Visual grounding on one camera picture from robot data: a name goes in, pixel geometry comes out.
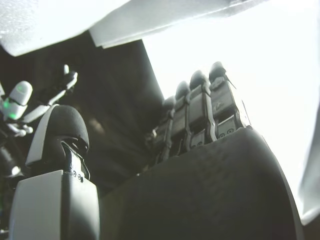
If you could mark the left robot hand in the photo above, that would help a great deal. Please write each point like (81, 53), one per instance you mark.
(200, 195)

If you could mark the white styrofoam block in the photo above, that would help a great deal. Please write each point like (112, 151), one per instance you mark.
(50, 20)

